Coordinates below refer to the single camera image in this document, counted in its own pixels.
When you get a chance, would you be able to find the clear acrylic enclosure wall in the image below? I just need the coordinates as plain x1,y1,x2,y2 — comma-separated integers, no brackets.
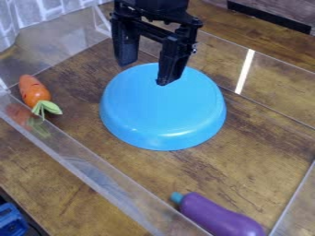
0,0,315,236

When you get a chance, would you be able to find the blue object at corner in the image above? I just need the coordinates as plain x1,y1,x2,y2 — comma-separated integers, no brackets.
0,203,27,236

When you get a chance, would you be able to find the orange toy carrot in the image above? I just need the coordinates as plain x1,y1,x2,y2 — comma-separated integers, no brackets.
18,75,62,119

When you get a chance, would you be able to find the purple toy eggplant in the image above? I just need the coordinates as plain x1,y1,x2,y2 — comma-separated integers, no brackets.
170,192,265,236

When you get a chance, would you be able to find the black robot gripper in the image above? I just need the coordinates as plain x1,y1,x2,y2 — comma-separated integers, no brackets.
110,0,202,86

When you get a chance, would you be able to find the blue round tray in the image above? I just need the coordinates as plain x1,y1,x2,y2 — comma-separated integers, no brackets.
99,63,226,151

